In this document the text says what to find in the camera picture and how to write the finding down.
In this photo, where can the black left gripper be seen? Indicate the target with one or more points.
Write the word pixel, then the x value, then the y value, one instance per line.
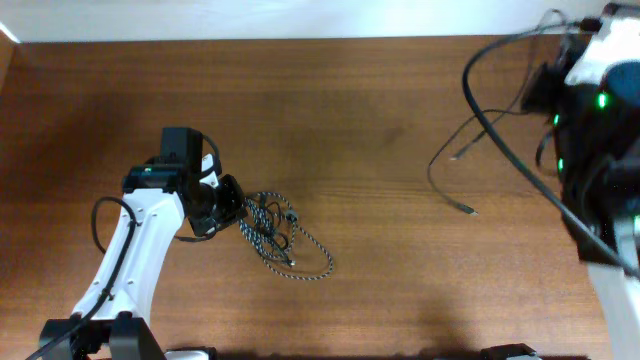
pixel 232 198

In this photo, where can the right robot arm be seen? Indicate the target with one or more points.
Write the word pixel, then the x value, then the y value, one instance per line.
pixel 590 94

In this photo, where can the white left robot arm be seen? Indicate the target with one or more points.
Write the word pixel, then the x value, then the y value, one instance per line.
pixel 180 185

